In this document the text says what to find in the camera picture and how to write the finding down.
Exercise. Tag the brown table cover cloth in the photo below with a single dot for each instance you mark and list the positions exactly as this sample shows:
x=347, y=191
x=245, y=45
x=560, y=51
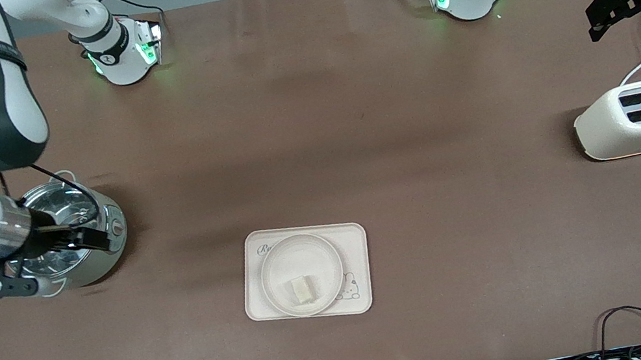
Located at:
x=450, y=315

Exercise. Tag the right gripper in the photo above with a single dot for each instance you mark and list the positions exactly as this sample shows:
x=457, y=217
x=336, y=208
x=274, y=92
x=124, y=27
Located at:
x=47, y=232

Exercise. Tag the small pale bun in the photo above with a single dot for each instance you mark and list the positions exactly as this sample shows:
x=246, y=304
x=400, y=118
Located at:
x=302, y=289

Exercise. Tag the glass pot lid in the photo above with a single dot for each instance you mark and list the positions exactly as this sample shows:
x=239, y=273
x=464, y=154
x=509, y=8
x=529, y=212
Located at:
x=61, y=203

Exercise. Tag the cream rabbit print tray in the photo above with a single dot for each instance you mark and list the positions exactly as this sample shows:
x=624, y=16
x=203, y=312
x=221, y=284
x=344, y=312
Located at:
x=352, y=247

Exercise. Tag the steel pot with glass lid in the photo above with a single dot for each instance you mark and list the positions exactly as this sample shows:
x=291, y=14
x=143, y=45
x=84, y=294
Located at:
x=109, y=250

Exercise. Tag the round cream plate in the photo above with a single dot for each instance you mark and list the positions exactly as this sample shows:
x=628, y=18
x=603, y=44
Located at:
x=301, y=259

